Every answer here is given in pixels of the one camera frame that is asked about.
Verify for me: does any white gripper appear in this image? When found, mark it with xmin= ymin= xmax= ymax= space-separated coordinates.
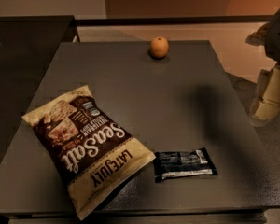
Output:
xmin=245 ymin=9 xmax=280 ymax=126

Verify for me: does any orange fruit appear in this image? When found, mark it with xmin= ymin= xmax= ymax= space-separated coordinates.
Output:
xmin=149 ymin=36 xmax=169 ymax=59

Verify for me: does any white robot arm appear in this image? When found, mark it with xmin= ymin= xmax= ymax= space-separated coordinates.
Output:
xmin=245 ymin=8 xmax=280 ymax=127

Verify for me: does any brown Late July chip bag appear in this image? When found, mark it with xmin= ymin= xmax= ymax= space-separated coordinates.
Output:
xmin=22 ymin=86 xmax=155 ymax=219

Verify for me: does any black snack bar wrapper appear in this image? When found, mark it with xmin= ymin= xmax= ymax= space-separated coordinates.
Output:
xmin=153 ymin=147 xmax=217 ymax=182

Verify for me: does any dark side table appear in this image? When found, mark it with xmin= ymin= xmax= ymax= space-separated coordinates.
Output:
xmin=0 ymin=15 xmax=78 ymax=164

